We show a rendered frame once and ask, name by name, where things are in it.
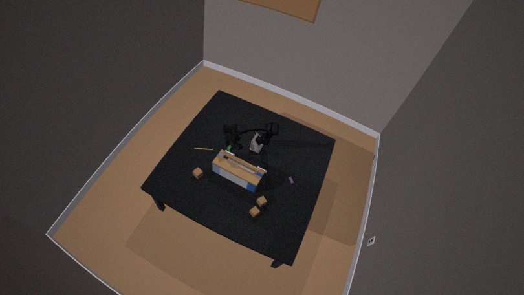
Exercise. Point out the small brown box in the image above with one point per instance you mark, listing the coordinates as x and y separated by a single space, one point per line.
261 201
254 211

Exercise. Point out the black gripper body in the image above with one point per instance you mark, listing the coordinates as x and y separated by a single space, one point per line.
232 139

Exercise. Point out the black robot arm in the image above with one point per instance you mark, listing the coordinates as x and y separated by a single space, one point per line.
243 128

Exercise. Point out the brown cardboard box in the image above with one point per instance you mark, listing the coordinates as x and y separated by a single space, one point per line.
197 173

